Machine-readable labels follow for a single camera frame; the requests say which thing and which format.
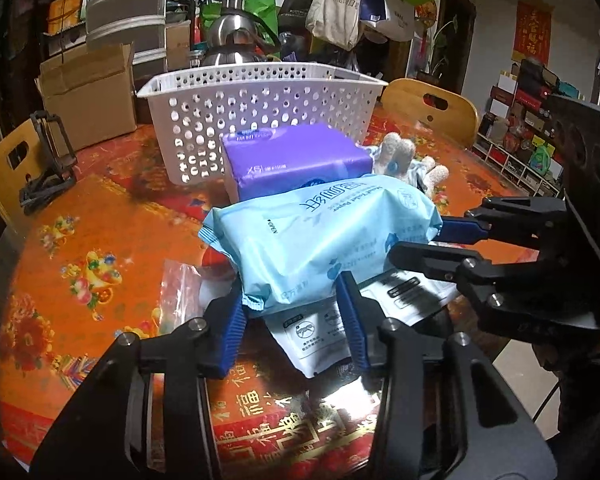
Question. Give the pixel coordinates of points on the white face mask packet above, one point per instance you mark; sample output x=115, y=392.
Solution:
x=410, y=295
x=305, y=340

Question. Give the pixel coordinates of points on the wooden chair with black stand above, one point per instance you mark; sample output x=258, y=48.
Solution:
x=5, y=180

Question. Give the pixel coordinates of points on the stainless steel kettle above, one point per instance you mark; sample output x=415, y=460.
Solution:
x=230, y=35

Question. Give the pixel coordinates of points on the small cardboard box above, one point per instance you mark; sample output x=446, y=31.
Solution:
x=177, y=45

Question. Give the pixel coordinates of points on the purple tissue pack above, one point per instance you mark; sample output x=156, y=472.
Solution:
x=290, y=155

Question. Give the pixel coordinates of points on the white fuzzy plush toy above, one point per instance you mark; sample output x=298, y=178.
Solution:
x=402, y=157

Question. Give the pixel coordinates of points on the clear zip bag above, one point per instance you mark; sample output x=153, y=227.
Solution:
x=182, y=290

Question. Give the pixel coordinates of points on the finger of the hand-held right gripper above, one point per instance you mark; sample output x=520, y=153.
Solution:
x=460, y=230
x=500, y=290

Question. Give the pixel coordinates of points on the white and blue hanging bag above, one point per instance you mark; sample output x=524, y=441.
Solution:
x=390, y=20

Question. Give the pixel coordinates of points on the large cardboard box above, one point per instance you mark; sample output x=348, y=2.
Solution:
x=87, y=95

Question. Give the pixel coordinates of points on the shelf of boxed goods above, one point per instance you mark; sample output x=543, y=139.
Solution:
x=520, y=130

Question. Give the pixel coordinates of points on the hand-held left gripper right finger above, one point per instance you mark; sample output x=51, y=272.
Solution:
x=352, y=320

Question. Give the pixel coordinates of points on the black folding stand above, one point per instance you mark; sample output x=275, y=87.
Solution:
x=47, y=180

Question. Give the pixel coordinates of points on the beige tote bag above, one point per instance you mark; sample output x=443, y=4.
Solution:
x=335, y=5

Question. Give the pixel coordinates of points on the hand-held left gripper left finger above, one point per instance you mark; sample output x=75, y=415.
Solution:
x=232, y=330

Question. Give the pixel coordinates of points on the red wall poster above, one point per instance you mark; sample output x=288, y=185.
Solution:
x=532, y=32

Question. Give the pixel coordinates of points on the light blue wet wipes pack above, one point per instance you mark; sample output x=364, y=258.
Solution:
x=320, y=240

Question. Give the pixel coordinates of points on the white perforated plastic basket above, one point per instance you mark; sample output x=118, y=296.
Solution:
x=280, y=97

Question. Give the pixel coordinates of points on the potted plant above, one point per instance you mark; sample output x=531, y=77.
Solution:
x=440, y=55

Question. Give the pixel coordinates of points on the plastic drawer tower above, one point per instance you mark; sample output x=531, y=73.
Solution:
x=120, y=5

